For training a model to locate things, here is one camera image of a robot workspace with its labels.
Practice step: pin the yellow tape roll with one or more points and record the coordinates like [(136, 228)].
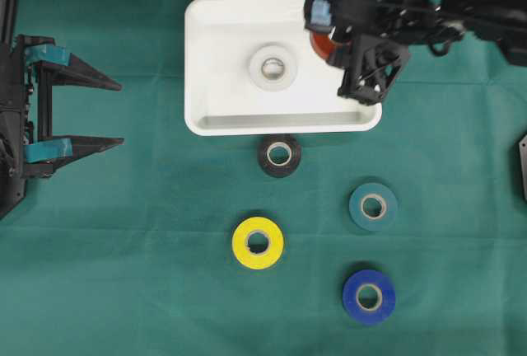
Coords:
[(258, 243)]

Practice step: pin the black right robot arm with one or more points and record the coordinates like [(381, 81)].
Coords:
[(378, 33)]

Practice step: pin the blue tape roll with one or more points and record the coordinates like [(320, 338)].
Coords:
[(369, 297)]

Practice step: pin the white tape roll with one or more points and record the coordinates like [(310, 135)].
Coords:
[(272, 67)]

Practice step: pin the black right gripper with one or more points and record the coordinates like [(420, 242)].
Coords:
[(370, 65)]

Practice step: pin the red tape roll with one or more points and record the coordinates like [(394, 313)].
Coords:
[(324, 46)]

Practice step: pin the green tape roll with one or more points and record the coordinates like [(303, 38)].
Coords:
[(373, 207)]

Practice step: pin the white plastic case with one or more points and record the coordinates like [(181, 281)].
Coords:
[(219, 98)]

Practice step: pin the black tape roll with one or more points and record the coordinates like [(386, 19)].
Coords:
[(279, 155)]

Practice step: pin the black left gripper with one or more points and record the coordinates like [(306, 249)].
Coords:
[(21, 157)]

